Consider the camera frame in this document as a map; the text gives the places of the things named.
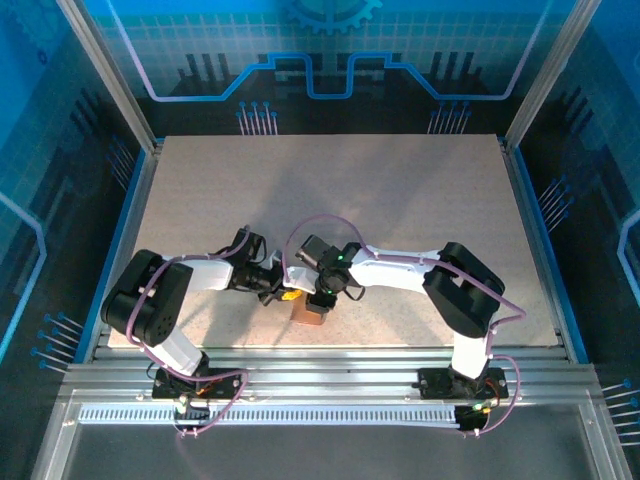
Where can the brown card holder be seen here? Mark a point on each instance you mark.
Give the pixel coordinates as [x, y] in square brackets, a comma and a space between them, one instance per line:
[301, 316]

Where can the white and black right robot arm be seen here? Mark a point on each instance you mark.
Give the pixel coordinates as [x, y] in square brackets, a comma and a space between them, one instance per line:
[390, 272]

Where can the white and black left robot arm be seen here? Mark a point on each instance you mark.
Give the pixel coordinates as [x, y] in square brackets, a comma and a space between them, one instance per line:
[210, 272]

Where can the black connector box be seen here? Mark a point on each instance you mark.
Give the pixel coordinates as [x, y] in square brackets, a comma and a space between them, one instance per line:
[199, 414]
[470, 420]

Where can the aluminium front rail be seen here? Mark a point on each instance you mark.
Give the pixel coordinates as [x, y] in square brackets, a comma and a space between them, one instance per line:
[325, 372]

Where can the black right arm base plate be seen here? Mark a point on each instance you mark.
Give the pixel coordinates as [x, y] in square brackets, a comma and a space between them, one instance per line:
[434, 384]

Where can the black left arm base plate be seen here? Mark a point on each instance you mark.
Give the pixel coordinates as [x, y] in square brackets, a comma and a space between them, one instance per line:
[165, 391]

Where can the aluminium corner post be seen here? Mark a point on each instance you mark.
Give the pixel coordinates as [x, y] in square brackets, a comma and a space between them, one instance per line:
[548, 75]
[112, 75]

